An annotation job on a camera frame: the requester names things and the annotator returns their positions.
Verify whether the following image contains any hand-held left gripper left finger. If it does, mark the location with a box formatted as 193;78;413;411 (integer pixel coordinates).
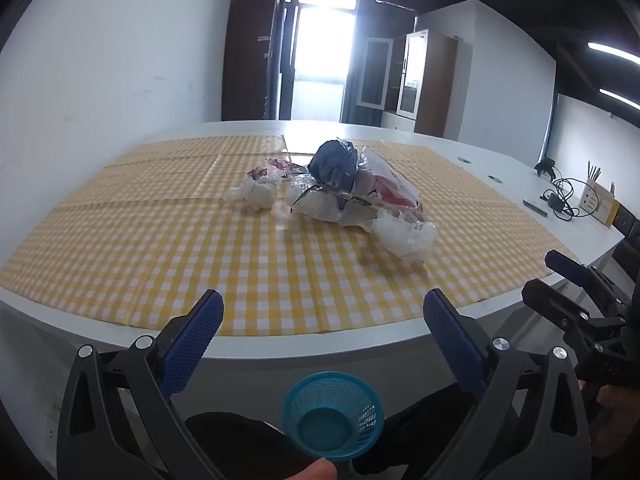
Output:
56;289;226;480

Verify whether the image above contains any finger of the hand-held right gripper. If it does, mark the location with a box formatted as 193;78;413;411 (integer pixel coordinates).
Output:
544;249;631;311
521;277;593;333

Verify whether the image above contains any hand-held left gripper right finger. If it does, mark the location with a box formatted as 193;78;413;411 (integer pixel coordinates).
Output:
422;288;593;480

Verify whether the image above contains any blue plastic mesh basket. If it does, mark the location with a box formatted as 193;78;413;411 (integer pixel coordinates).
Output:
281;371;386;462

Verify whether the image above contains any white tissue ball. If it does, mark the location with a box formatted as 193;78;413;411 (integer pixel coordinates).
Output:
225;176;279;212

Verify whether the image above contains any clear wrapper with red print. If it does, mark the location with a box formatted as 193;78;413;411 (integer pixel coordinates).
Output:
345;147;426;226

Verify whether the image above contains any clear plastic film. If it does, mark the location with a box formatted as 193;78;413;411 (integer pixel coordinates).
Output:
285;177;381;226

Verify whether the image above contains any dark blue bag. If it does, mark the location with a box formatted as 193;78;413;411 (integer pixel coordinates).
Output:
306;140;360;193

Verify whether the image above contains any person's right hand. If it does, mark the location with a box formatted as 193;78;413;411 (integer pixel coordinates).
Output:
592;385;640;458

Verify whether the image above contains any person's left hand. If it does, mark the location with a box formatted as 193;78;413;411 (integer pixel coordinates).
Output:
292;459;337;480

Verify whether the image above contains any black office chair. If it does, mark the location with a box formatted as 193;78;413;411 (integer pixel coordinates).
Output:
612;205;640;281

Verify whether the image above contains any white pen holder box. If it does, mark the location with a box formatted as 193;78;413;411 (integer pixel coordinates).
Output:
578;180;620;228

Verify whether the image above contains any yellow checkered tablecloth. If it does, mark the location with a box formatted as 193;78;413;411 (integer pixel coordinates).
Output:
0;135;581;336

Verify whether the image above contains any ceiling light strip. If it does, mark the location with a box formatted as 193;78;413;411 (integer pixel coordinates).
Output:
587;41;640;66
598;87;640;111

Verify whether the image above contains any brown cabinet white glass door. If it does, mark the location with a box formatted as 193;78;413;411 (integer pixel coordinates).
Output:
382;29;458;139

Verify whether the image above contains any dark glass door cabinet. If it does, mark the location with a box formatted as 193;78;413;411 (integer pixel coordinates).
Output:
350;35;396;126

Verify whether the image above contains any brown wardrobe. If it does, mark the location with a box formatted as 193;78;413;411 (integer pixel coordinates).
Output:
221;0;281;122

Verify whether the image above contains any glass balcony door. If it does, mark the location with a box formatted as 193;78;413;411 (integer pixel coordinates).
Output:
272;0;361;123

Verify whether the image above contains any black cable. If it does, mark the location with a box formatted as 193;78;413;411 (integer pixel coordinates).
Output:
542;177;593;221

